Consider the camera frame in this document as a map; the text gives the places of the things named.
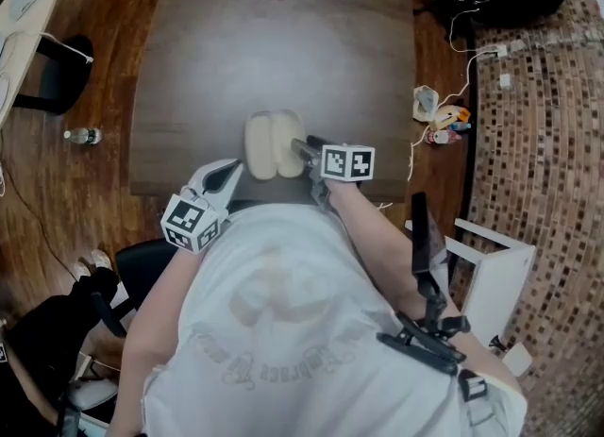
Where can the white padded chair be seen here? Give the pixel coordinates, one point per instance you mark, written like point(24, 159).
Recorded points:
point(92, 392)

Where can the white block on black mount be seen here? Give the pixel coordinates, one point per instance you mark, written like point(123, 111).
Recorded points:
point(516, 357)

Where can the black phone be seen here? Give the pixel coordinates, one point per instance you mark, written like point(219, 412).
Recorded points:
point(424, 237)

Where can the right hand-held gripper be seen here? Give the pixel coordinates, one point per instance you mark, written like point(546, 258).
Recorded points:
point(347, 163)

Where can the white power adapter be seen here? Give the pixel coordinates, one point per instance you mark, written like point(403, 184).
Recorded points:
point(505, 82)
point(498, 51)

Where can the round beige table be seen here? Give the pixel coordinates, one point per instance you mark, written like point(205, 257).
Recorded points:
point(23, 24)

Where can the black office chair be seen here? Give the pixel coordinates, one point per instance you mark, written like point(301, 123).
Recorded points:
point(141, 270)

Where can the person's left forearm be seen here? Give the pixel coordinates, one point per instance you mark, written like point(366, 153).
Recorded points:
point(151, 331)

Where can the person's right forearm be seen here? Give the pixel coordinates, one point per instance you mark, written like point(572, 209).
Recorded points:
point(377, 237)

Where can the pile of snack packets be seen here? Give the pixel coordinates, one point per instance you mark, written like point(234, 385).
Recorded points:
point(448, 126)

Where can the clear water bottle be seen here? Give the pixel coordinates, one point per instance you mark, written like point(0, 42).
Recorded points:
point(84, 136)

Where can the white shelf unit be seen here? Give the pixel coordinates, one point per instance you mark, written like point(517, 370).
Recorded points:
point(505, 279)

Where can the person's white shirt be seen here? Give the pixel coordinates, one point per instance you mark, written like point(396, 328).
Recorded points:
point(292, 322)

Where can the black clamp phone mount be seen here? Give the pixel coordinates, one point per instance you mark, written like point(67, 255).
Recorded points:
point(424, 336)

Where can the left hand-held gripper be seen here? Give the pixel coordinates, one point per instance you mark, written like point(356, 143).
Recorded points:
point(191, 225)

